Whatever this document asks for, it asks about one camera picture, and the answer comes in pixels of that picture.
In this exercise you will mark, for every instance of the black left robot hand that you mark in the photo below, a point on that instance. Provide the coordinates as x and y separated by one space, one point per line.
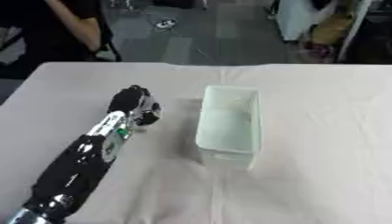
127 99

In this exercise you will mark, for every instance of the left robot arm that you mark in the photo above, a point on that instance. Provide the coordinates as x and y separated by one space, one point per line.
76 166

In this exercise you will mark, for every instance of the pale green open box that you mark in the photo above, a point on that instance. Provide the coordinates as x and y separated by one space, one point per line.
228 122

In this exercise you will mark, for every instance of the white round floor object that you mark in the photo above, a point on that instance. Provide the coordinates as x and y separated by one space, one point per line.
166 23

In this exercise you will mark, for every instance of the person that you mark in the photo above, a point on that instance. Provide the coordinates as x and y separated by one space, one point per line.
56 32

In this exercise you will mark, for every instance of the white cabinet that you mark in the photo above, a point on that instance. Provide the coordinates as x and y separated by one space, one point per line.
301 17

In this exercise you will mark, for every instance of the yellow bag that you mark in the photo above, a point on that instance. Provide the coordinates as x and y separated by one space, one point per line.
331 29

